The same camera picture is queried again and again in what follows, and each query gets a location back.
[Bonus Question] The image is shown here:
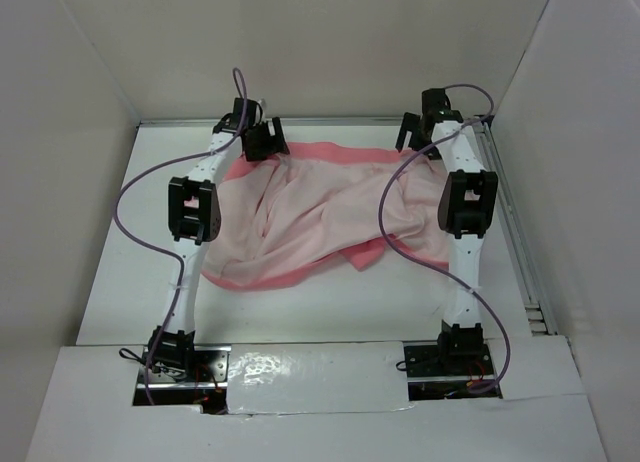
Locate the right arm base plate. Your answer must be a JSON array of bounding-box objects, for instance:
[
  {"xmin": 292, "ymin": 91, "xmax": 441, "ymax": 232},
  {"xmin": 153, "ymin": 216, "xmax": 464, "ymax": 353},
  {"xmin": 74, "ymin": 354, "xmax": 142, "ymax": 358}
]
[{"xmin": 395, "ymin": 343, "xmax": 502, "ymax": 402}]

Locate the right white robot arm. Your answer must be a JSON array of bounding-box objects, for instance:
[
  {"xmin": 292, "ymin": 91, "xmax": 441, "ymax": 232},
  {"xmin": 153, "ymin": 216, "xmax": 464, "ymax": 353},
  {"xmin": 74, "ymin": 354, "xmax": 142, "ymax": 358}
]
[{"xmin": 396, "ymin": 88, "xmax": 499, "ymax": 374}]

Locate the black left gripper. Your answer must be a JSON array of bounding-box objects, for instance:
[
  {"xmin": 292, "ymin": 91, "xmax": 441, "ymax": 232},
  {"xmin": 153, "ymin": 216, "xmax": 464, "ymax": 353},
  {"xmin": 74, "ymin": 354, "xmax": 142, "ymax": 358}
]
[{"xmin": 245, "ymin": 117, "xmax": 289, "ymax": 163}]

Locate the pink zip jacket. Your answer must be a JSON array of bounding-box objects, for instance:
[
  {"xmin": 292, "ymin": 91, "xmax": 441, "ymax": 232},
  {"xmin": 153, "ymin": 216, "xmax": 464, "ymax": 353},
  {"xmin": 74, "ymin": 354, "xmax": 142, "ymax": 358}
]
[{"xmin": 201, "ymin": 142, "xmax": 448, "ymax": 291}]

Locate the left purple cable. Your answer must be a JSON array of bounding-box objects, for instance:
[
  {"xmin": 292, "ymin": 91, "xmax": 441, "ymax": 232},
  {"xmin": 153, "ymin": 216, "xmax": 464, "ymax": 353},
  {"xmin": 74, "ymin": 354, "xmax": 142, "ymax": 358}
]
[{"xmin": 113, "ymin": 67, "xmax": 251, "ymax": 407}]

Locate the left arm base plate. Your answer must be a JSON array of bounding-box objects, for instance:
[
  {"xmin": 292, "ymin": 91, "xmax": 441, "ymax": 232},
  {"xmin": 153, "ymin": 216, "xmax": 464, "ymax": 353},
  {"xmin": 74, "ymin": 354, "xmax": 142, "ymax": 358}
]
[{"xmin": 132, "ymin": 346, "xmax": 231, "ymax": 415}]

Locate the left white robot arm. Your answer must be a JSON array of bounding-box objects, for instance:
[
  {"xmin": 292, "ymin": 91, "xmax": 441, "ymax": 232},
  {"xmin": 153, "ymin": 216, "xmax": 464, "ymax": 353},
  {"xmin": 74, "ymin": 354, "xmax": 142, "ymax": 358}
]
[{"xmin": 147, "ymin": 98, "xmax": 289, "ymax": 381}]

